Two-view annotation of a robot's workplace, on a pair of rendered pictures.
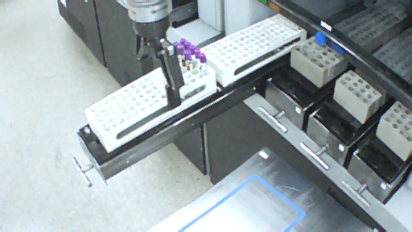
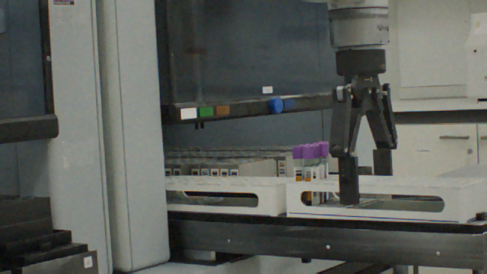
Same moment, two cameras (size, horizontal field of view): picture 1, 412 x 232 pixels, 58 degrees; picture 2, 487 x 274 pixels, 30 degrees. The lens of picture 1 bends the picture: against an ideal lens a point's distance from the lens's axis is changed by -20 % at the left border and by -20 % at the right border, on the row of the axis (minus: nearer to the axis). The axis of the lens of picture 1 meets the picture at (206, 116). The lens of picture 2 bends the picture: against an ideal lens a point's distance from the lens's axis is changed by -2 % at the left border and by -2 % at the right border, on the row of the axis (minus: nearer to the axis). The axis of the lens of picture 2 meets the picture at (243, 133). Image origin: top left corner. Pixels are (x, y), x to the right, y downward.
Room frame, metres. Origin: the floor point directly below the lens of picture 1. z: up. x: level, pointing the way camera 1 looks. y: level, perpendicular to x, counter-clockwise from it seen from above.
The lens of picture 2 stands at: (1.37, 1.36, 1.02)
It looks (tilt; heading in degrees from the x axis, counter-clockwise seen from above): 3 degrees down; 251
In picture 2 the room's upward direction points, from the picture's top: 3 degrees counter-clockwise
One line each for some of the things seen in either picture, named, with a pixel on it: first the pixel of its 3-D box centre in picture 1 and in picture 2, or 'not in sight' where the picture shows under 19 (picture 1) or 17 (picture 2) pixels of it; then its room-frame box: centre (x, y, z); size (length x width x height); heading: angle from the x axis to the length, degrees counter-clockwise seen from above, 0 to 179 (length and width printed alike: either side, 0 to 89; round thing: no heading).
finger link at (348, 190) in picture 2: (147, 71); (348, 180); (0.80, 0.13, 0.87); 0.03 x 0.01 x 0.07; 125
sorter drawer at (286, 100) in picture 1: (355, 55); not in sight; (0.94, -0.45, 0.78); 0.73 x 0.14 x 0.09; 124
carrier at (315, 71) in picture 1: (309, 66); (253, 177); (0.81, -0.26, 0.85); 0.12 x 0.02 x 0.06; 35
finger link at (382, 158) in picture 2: (173, 95); (383, 171); (0.71, 0.07, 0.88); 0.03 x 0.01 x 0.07; 125
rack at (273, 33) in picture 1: (257, 47); (218, 198); (0.91, -0.14, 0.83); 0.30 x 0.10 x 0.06; 124
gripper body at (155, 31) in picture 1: (152, 31); (361, 79); (0.75, 0.10, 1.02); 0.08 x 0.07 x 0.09; 35
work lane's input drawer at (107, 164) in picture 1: (201, 92); (310, 234); (0.81, 0.01, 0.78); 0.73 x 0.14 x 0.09; 124
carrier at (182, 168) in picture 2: not in sight; (196, 176); (0.88, -0.37, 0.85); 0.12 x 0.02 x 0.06; 35
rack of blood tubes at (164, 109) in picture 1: (150, 101); (385, 200); (0.73, 0.12, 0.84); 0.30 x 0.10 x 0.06; 124
